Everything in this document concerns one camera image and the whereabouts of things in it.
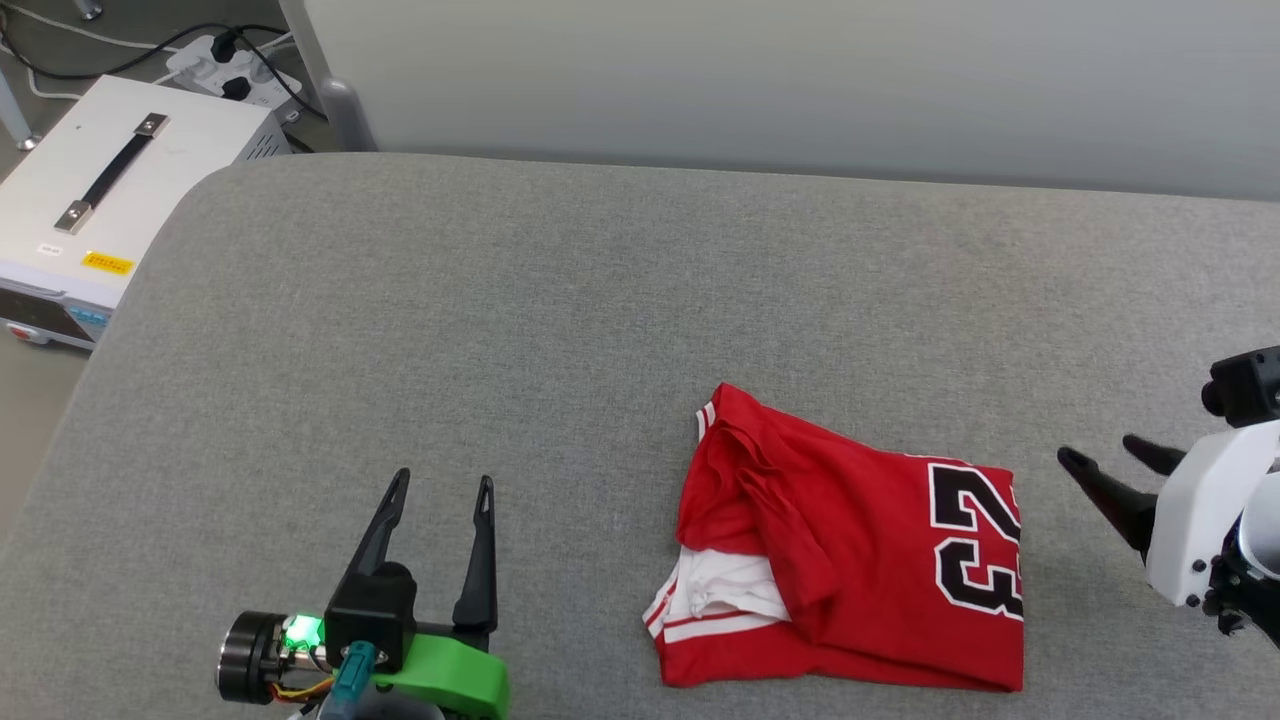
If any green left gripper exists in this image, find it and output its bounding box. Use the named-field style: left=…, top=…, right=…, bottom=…
left=217, top=468, right=509, bottom=720

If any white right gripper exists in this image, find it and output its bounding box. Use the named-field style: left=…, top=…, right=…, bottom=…
left=1057, top=420, right=1280, bottom=609

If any red white basketball jersey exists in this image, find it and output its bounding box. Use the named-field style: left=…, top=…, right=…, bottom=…
left=642, top=382, right=1026, bottom=693

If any grey fabric sofa cushion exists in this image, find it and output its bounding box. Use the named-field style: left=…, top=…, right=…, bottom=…
left=0, top=150, right=1280, bottom=720

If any white power supply box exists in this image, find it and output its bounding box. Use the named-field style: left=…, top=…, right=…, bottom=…
left=0, top=75, right=291, bottom=353

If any white power strip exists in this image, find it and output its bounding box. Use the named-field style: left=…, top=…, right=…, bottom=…
left=165, top=35, right=303, bottom=111

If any left camera cable teal plug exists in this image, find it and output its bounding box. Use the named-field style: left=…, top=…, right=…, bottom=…
left=320, top=643, right=378, bottom=720

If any black power cable with plug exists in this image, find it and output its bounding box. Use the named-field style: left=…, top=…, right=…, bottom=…
left=0, top=20, right=291, bottom=81
left=220, top=30, right=326, bottom=123

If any white partition screen with post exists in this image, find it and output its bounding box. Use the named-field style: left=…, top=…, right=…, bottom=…
left=278, top=0, right=1280, bottom=201

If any thin white cable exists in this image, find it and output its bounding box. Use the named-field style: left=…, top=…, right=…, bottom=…
left=0, top=5, right=176, bottom=51

